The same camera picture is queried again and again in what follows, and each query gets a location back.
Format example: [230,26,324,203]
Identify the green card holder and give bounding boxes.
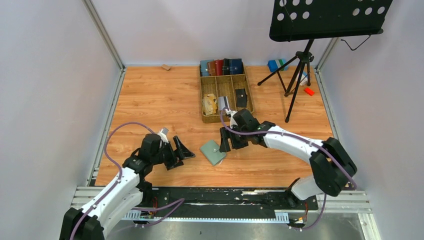
[200,139,227,166]

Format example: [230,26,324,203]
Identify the grey credit card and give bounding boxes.
[217,96,230,111]

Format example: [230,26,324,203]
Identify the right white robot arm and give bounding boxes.
[219,107,358,205]

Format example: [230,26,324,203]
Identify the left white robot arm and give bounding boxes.
[59,133,196,240]

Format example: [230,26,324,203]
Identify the black card in tray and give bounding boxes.
[235,88,248,108]

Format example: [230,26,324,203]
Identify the gold cards pile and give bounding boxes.
[201,93,218,116]

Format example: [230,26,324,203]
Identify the wicker tray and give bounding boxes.
[197,67,255,113]

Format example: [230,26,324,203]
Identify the dark blue wallet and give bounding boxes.
[229,58,244,75]

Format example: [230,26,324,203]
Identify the light blue wallet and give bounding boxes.
[200,59,213,77]

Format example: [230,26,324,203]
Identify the black wallet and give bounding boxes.
[222,58,231,76]

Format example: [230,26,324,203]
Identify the brown wallet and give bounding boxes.
[207,60,217,76]

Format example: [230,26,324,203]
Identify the blue green white block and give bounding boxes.
[267,58,287,73]

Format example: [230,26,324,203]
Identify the red wallet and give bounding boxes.
[215,59,224,76]

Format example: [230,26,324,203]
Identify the red small block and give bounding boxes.
[304,87,315,96]

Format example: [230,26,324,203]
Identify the white blue small object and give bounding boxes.
[299,72,308,86]

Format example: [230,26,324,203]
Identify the small cardboard piece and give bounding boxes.
[161,64,171,71]

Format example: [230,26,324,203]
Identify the black music stand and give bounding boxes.
[269,0,392,122]

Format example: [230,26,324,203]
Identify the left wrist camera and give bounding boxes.
[157,127,169,143]

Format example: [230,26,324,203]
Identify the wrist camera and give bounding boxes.
[157,127,169,143]
[223,107,238,129]

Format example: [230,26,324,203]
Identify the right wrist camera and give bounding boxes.
[223,107,238,129]

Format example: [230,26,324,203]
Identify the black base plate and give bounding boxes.
[135,187,319,219]

